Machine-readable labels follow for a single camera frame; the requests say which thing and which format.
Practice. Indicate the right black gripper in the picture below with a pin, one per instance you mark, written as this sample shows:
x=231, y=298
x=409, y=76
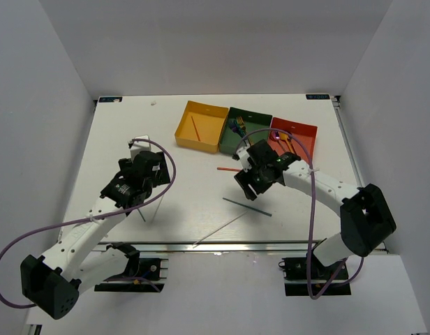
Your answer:
x=244, y=179

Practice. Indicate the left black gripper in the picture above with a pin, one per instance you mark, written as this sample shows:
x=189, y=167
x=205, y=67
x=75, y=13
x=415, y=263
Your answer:
x=162, y=176

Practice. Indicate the orange chopstick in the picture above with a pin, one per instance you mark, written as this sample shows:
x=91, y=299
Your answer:
x=195, y=129
x=228, y=169

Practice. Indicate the teal chopstick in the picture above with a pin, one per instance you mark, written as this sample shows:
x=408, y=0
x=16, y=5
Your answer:
x=246, y=206
x=142, y=216

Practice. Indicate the white chopstick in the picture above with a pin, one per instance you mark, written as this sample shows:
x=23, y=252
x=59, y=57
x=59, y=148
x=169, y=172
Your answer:
x=156, y=210
x=196, y=243

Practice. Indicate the purple iridescent fork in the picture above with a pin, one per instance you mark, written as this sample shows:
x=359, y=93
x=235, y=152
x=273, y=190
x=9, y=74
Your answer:
x=236, y=128

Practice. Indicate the fork with green marbled handle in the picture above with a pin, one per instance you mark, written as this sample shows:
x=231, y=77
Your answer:
x=248, y=140

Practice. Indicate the iridescent pink spoon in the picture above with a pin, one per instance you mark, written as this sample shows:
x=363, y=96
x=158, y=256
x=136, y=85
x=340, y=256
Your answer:
x=276, y=138

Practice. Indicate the gold fork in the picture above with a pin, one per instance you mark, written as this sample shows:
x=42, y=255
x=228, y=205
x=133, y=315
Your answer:
x=241, y=126

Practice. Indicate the black iridescent spoon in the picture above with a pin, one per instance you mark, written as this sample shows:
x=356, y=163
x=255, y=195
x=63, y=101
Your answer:
x=287, y=140

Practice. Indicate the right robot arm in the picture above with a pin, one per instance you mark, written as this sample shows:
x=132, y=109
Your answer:
x=365, y=218

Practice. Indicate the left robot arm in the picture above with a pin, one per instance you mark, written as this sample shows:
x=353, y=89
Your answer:
x=55, y=280

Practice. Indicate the green paper box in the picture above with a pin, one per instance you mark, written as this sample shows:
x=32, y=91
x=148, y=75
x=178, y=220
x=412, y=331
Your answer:
x=252, y=120

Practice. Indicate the yellow paper box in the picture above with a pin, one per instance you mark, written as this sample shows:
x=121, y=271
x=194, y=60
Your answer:
x=210, y=120

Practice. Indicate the red paper box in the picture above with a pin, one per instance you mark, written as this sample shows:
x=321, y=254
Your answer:
x=305, y=133

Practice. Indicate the left blue table label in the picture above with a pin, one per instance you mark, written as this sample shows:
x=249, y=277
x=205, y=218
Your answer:
x=110, y=99

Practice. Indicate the blue table label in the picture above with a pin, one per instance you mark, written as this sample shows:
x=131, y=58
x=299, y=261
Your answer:
x=110, y=99
x=317, y=96

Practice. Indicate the right blue table label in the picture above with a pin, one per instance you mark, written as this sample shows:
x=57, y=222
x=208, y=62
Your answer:
x=317, y=96

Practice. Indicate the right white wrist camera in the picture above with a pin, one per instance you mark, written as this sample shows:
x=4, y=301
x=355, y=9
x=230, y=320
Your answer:
x=242, y=155

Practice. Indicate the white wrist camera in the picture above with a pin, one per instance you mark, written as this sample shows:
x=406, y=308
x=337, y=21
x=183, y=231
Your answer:
x=139, y=144
x=242, y=155

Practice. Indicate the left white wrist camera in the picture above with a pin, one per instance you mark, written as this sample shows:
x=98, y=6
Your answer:
x=139, y=144

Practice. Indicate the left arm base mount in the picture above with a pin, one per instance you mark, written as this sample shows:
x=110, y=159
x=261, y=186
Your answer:
x=145, y=272

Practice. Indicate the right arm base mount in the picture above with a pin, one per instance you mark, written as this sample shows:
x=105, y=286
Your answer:
x=295, y=278

